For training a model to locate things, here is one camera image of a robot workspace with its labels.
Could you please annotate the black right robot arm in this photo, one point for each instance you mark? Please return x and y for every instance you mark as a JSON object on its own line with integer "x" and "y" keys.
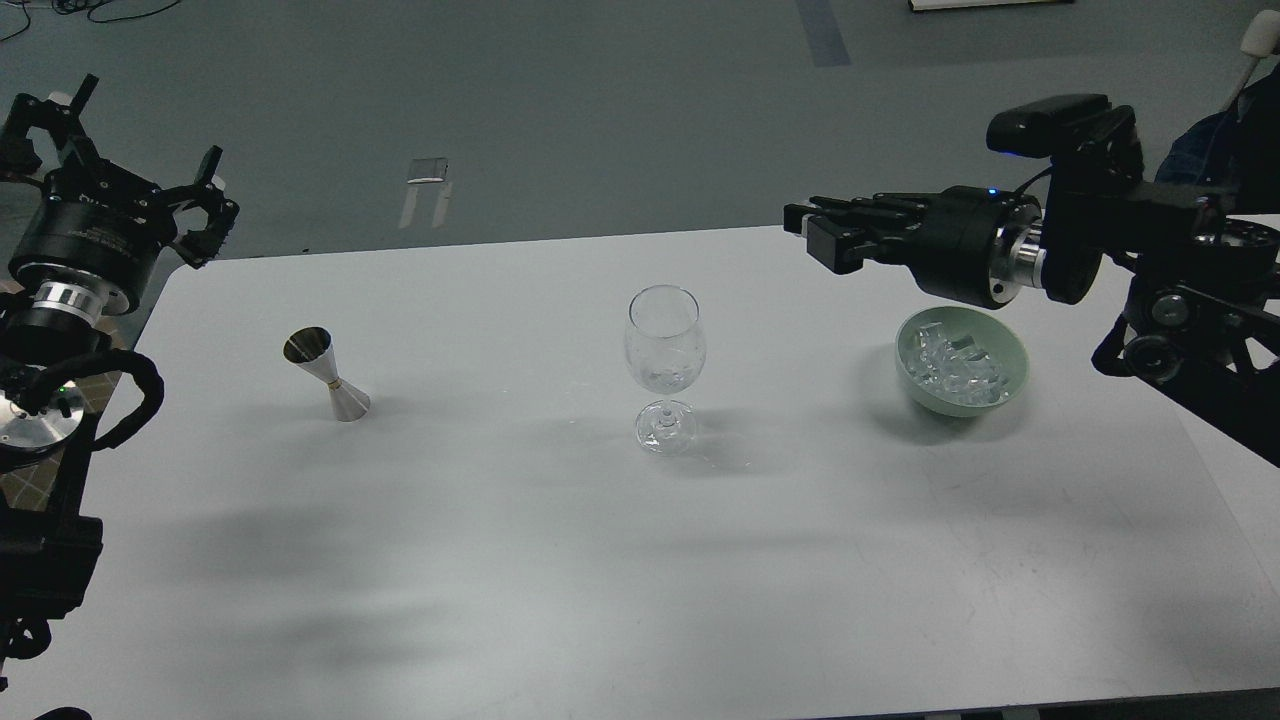
{"x": 1201, "y": 279}

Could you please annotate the clear wine glass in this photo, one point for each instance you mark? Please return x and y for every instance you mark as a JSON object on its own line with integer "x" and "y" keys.
{"x": 665, "y": 352}

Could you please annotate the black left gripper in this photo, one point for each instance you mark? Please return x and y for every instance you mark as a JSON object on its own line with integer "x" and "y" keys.
{"x": 92, "y": 247}

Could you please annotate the seated person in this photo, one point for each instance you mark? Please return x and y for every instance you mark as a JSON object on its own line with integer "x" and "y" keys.
{"x": 1234, "y": 152}

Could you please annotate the green bowl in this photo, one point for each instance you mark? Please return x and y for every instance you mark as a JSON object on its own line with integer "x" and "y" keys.
{"x": 999, "y": 341}

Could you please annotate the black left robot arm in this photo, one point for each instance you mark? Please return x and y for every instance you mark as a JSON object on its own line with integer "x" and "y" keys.
{"x": 67, "y": 393}

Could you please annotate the metal floor plate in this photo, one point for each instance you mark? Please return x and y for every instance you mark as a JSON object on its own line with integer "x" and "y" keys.
{"x": 427, "y": 171}

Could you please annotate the ice cubes pile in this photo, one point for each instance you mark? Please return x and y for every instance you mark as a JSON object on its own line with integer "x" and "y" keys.
{"x": 954, "y": 368}

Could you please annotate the steel double jigger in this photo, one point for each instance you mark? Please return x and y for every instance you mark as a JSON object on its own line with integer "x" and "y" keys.
{"x": 311, "y": 349}

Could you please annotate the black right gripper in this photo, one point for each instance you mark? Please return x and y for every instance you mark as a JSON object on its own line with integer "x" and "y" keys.
{"x": 959, "y": 244}

